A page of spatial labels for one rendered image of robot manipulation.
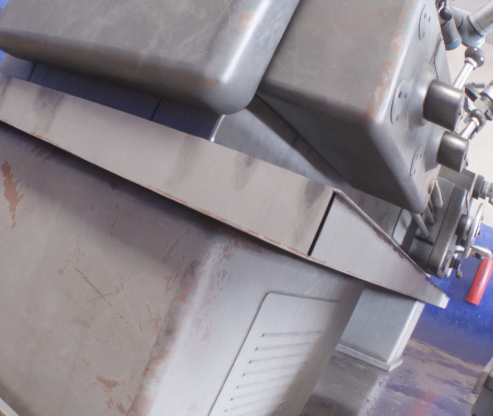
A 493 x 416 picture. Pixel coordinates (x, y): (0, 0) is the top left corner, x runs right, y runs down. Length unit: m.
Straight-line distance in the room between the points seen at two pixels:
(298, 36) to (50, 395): 0.53
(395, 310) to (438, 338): 2.98
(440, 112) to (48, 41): 0.51
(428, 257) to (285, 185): 1.42
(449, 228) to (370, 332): 1.15
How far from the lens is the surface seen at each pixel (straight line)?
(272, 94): 0.67
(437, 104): 0.74
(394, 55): 0.65
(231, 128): 0.70
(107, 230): 0.67
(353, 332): 2.98
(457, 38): 1.76
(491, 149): 6.14
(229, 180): 0.57
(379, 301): 2.96
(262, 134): 0.77
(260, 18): 0.61
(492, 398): 1.34
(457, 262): 2.26
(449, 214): 1.95
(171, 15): 0.64
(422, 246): 1.94
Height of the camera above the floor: 0.41
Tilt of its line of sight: 1 degrees up
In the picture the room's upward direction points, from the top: 23 degrees clockwise
